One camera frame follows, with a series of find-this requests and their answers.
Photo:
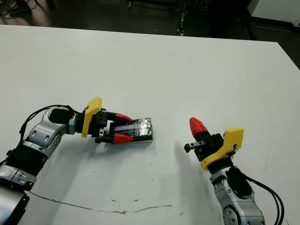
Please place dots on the yellow and black left gripper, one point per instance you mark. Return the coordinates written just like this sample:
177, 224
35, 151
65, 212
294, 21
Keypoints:
98, 119

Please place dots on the yellow and black right gripper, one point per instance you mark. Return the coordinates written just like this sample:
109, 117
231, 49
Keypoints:
215, 145

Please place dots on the glossy black box lid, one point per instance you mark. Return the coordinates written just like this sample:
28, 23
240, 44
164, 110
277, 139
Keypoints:
138, 127

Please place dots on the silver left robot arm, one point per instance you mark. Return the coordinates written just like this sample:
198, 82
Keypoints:
39, 136

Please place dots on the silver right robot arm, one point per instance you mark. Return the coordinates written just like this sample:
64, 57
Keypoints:
239, 204

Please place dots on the black floor post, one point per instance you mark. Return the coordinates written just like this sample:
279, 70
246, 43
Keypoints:
181, 24

